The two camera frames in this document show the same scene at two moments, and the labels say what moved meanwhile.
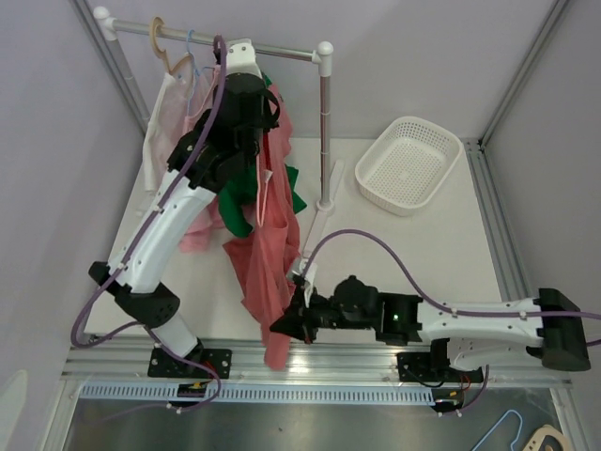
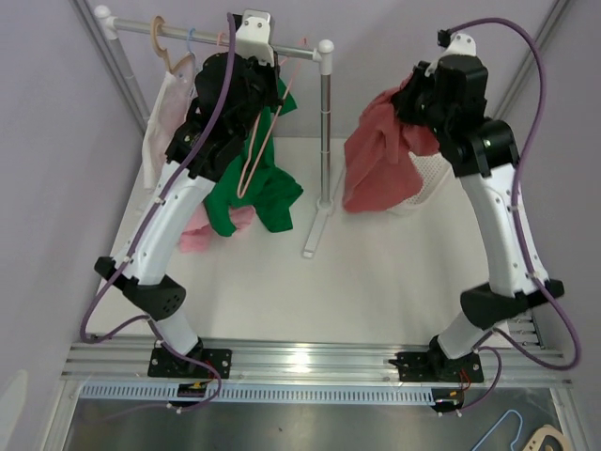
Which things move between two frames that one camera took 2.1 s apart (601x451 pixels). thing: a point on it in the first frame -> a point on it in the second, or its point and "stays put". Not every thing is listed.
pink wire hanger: x=267 y=175 -> x=251 y=145
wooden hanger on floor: x=535 y=442 stays put
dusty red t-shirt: x=265 y=261 -> x=378 y=171
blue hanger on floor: x=520 y=429 stays put
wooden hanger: x=163 y=54 stays put
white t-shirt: x=167 y=124 stays put
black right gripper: x=298 y=319 -> x=404 y=101
